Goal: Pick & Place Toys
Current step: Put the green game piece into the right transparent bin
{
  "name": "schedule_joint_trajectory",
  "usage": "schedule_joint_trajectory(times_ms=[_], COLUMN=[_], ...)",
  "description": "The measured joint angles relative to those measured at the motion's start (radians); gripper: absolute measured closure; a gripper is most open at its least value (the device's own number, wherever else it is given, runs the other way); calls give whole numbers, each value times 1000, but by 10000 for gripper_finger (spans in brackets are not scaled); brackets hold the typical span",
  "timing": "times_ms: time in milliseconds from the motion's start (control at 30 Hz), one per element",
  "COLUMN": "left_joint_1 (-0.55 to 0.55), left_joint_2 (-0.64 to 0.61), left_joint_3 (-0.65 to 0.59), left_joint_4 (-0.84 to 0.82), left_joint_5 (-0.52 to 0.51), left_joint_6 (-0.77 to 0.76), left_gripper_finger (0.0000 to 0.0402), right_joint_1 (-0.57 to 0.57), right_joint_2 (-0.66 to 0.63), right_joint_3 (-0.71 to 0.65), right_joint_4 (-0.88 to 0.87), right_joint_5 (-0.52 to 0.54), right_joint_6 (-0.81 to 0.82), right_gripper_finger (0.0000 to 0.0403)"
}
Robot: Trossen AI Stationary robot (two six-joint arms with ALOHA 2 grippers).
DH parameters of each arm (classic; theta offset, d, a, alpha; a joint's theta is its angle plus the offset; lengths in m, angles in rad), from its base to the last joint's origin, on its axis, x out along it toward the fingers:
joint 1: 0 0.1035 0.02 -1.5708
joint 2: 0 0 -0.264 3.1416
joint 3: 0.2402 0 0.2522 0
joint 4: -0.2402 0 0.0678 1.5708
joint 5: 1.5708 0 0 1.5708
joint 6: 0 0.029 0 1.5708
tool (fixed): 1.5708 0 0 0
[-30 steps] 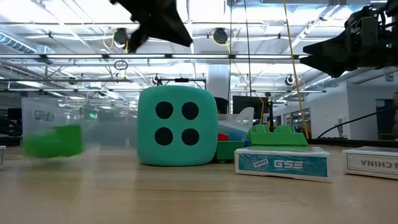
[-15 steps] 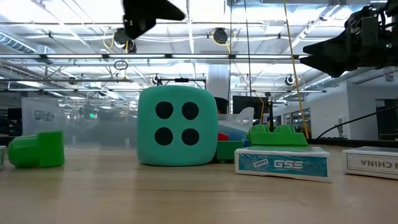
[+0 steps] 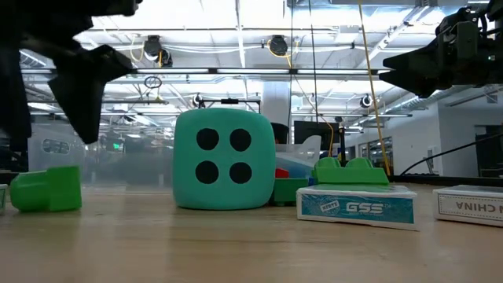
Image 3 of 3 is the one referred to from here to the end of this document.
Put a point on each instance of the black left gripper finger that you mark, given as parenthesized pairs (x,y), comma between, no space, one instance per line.
(13,98)
(86,86)

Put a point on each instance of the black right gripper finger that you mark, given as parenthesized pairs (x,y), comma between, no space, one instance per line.
(424,55)
(424,81)

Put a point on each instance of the green two-stud toy block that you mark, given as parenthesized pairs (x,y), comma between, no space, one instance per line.
(353,177)

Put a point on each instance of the teal playing card deck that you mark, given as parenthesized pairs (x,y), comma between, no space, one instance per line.
(353,208)

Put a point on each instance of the long dark blue toy block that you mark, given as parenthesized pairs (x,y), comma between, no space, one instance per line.
(311,181)

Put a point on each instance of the red toy block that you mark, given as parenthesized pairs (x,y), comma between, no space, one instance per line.
(282,173)

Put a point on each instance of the small dark green toy block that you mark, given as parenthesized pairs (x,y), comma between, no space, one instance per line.
(288,192)

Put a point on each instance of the teal foam die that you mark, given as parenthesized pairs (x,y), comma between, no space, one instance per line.
(224,196)

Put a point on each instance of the clear plastic bin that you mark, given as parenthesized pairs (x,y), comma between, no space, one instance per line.
(302,147)
(129,165)

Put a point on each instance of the black monitor screen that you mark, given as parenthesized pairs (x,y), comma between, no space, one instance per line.
(314,129)

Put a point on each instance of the white building column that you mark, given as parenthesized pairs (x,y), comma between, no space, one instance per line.
(275,102)

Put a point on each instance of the silver ceiling duct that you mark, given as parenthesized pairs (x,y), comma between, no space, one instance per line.
(444,96)

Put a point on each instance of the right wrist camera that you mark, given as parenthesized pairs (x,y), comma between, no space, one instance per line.
(460,37)

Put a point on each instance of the black gantry frame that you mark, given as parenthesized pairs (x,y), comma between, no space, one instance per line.
(230,101)

